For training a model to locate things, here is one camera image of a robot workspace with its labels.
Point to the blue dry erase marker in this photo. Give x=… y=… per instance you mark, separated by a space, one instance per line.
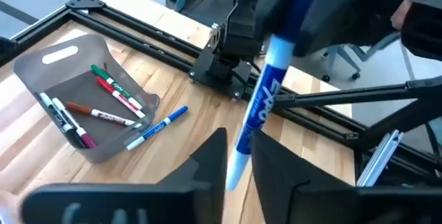
x=155 y=129
x=262 y=106

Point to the brown dry erase marker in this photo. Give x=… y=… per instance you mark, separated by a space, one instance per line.
x=79 y=108

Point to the green dry erase marker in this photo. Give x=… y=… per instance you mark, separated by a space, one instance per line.
x=103 y=73

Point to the smoky dark plastic bin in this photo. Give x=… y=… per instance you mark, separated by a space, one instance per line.
x=79 y=85

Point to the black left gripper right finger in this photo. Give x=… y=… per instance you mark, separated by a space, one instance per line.
x=293 y=203

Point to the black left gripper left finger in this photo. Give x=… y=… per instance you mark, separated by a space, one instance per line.
x=172 y=203

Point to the black dry erase marker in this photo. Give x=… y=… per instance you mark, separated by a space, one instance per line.
x=74 y=137

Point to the silver aluminium bracket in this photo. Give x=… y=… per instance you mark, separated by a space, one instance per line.
x=380 y=158

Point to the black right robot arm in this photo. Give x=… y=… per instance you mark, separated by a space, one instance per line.
x=238 y=44

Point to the black aluminium table frame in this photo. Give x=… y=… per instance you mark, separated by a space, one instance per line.
x=84 y=2

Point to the office chair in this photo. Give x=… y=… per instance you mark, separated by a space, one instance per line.
x=345 y=59

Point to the person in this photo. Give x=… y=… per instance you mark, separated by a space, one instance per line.
x=400 y=15

